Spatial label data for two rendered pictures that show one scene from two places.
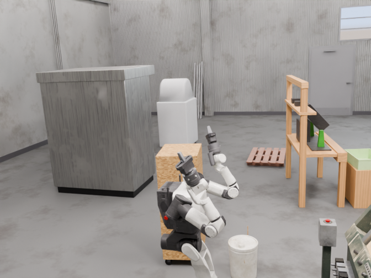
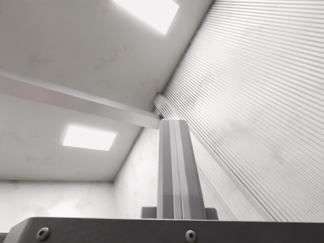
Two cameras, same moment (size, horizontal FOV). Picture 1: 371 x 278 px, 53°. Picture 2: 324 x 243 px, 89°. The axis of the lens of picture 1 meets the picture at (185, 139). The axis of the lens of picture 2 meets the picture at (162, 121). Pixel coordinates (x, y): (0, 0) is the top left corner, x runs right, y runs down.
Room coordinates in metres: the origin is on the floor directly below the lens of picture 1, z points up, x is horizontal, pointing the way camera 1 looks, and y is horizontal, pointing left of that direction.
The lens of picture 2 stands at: (2.12, 0.06, 1.64)
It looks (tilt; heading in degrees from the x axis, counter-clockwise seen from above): 48 degrees up; 195
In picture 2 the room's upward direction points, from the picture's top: 34 degrees counter-clockwise
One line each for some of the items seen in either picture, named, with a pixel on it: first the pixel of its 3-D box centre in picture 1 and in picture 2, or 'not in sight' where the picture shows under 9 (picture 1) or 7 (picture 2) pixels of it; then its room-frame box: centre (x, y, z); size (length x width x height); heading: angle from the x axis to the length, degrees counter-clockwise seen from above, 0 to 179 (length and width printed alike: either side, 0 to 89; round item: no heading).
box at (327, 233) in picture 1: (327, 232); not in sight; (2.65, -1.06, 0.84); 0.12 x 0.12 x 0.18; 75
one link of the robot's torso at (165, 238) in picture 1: (181, 239); not in sight; (2.43, 0.07, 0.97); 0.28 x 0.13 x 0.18; 73
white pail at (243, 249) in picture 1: (243, 253); not in sight; (3.43, -0.52, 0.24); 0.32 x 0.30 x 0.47; 163
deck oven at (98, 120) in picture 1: (104, 128); not in sight; (6.39, 1.40, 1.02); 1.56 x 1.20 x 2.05; 73
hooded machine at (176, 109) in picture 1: (178, 112); not in sight; (8.85, 0.15, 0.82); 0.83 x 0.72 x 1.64; 161
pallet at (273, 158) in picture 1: (267, 156); not in sight; (7.38, -1.66, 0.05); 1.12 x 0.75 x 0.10; 160
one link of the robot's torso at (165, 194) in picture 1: (183, 204); not in sight; (2.42, 0.04, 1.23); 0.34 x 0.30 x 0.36; 163
